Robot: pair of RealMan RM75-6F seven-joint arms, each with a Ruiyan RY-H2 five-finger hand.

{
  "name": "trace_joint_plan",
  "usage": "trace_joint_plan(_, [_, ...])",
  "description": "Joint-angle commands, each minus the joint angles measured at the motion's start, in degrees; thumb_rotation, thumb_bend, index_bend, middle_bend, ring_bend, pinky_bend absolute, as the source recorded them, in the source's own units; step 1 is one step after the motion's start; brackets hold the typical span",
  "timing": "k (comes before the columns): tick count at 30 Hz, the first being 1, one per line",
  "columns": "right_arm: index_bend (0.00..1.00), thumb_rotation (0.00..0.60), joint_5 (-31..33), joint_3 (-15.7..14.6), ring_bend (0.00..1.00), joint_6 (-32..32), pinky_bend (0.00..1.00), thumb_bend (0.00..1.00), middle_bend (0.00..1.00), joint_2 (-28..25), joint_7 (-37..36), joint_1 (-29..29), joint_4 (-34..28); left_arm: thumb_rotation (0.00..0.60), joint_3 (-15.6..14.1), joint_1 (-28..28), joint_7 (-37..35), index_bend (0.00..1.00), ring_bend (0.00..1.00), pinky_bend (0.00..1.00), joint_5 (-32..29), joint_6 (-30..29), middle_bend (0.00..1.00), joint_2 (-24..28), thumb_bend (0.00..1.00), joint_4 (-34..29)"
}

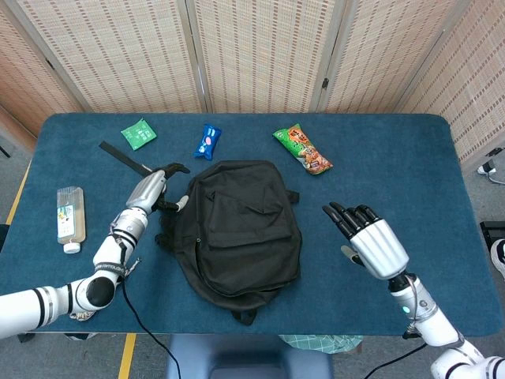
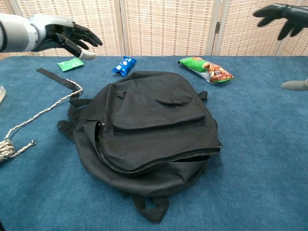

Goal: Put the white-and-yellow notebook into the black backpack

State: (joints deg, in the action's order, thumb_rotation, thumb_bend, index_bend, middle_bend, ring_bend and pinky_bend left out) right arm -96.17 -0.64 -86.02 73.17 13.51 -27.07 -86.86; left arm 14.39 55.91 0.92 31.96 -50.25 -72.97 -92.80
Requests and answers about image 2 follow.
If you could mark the woven folding screen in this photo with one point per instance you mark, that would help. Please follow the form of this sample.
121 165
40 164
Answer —
166 29

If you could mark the green sachet packet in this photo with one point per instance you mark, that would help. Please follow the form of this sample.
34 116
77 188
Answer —
70 64

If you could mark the blue felt table cover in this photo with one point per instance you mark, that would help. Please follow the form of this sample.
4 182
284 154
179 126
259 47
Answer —
260 144

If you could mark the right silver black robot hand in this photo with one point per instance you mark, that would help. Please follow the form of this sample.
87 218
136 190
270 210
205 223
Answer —
291 14

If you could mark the green orange snack bag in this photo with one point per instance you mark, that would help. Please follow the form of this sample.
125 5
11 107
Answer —
207 69

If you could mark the black fabric backpack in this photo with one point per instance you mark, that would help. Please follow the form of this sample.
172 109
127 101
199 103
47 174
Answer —
154 130

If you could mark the blue cookie packet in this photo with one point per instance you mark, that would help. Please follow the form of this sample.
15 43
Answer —
124 66

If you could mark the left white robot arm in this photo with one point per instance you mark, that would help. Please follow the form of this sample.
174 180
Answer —
16 32

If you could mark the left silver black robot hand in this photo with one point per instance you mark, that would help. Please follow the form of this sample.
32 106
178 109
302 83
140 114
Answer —
55 31

